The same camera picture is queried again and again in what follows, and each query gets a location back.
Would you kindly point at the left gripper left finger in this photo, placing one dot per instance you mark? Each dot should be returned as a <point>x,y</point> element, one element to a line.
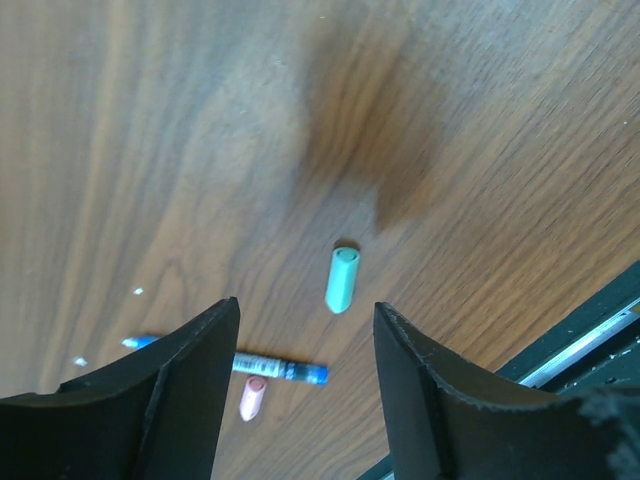
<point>153,414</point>

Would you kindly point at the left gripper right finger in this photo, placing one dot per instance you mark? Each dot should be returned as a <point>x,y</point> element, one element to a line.
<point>448,418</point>

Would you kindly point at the pink pen cap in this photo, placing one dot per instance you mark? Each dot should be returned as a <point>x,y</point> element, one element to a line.
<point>252,397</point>

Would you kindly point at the blue pen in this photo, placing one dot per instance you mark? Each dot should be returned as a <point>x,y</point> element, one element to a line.
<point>280,369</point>

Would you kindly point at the green pen cap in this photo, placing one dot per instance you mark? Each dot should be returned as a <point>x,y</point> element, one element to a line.
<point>342,277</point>

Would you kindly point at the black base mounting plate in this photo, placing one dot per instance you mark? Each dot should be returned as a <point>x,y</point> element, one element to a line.
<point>595,346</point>

